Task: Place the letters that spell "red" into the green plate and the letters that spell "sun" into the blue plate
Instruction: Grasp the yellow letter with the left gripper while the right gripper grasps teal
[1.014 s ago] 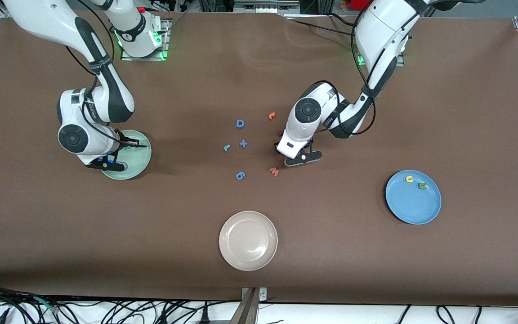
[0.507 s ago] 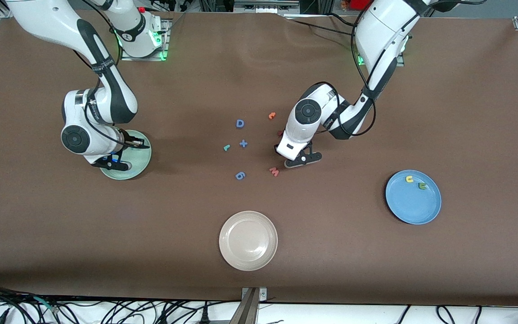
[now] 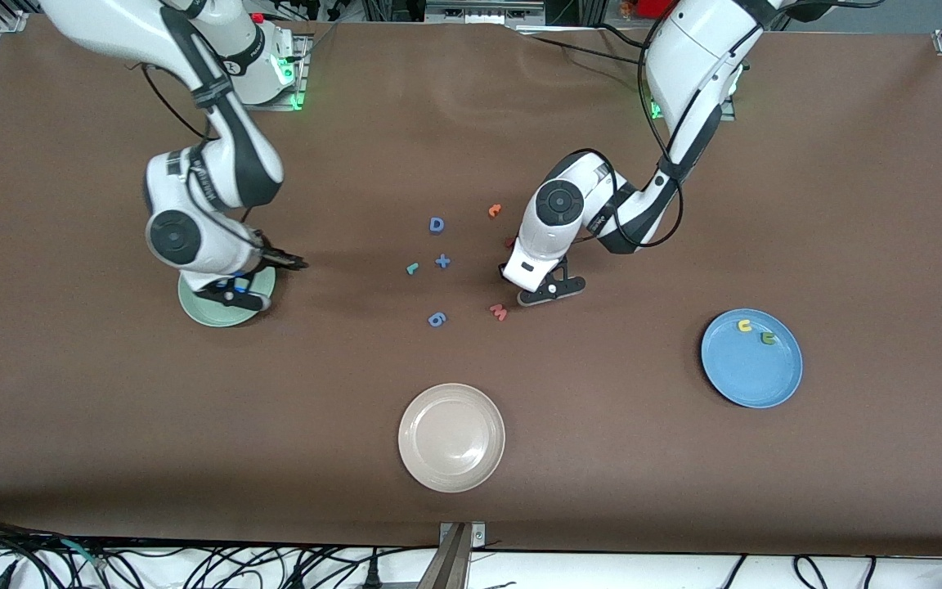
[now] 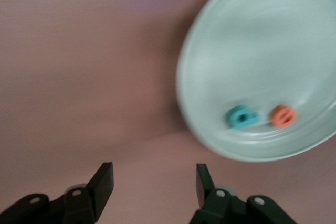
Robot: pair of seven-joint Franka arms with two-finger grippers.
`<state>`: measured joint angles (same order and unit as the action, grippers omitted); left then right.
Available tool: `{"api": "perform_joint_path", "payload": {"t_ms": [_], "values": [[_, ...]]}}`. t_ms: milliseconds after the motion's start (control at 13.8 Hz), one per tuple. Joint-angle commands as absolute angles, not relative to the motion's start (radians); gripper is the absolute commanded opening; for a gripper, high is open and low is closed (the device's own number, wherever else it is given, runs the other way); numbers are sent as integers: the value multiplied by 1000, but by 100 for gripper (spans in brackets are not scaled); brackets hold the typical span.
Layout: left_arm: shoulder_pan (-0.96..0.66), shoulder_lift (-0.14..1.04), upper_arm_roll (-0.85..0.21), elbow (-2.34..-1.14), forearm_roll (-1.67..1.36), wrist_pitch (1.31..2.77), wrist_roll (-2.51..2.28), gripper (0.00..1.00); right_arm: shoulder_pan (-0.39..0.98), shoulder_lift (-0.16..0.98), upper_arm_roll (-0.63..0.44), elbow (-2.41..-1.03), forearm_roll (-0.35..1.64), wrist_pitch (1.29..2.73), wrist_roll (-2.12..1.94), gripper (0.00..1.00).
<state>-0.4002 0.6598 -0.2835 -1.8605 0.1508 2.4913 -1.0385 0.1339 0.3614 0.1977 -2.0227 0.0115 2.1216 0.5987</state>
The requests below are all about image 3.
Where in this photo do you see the metal base plate right arm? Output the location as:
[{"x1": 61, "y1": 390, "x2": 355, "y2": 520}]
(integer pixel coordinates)
[{"x1": 220, "y1": 33, "x2": 309, "y2": 111}]

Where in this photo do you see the metal base plate left arm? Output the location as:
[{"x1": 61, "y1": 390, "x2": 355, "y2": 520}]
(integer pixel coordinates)
[{"x1": 647, "y1": 49, "x2": 738, "y2": 122}]

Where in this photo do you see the mint green plate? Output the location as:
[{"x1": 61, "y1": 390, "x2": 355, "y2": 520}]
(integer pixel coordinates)
[{"x1": 177, "y1": 266, "x2": 277, "y2": 329}]

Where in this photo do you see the beige plate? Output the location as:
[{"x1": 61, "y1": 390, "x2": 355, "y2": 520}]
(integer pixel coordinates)
[{"x1": 397, "y1": 383, "x2": 507, "y2": 494}]

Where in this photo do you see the brown table cover mat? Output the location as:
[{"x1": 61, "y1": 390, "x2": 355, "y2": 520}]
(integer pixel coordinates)
[{"x1": 0, "y1": 15, "x2": 942, "y2": 559}]

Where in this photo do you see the grey metal box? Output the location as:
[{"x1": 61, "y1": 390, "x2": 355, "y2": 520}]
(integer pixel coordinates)
[{"x1": 424, "y1": 0, "x2": 547, "y2": 27}]

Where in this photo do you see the blue plastic plate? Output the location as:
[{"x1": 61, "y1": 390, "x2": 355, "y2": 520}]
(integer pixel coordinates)
[{"x1": 700, "y1": 308, "x2": 805, "y2": 409}]

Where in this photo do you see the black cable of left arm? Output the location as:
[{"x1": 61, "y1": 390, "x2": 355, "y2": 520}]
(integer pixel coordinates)
[{"x1": 565, "y1": 0, "x2": 885, "y2": 250}]

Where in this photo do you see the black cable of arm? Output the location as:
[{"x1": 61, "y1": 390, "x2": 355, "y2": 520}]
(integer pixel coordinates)
[
  {"x1": 140, "y1": 61, "x2": 267, "y2": 250},
  {"x1": 565, "y1": 0, "x2": 885, "y2": 250}
]

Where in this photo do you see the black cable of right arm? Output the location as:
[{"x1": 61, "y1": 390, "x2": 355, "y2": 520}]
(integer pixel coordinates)
[{"x1": 140, "y1": 61, "x2": 267, "y2": 250}]

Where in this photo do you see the black cable lying on mat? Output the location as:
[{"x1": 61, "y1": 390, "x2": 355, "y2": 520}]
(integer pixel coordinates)
[{"x1": 516, "y1": 23, "x2": 660, "y2": 70}]

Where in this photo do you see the small metal bracket plate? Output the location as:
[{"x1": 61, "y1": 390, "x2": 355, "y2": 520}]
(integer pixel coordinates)
[{"x1": 439, "y1": 521, "x2": 487, "y2": 549}]

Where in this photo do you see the aluminium profile post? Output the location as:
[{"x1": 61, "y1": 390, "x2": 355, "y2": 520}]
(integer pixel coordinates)
[{"x1": 416, "y1": 524, "x2": 472, "y2": 589}]

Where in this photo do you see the green cable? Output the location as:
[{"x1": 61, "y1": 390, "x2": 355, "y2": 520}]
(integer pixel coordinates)
[{"x1": 58, "y1": 537, "x2": 108, "y2": 571}]

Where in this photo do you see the looped black cable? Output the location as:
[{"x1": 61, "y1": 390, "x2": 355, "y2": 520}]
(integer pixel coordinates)
[{"x1": 792, "y1": 555, "x2": 830, "y2": 589}]

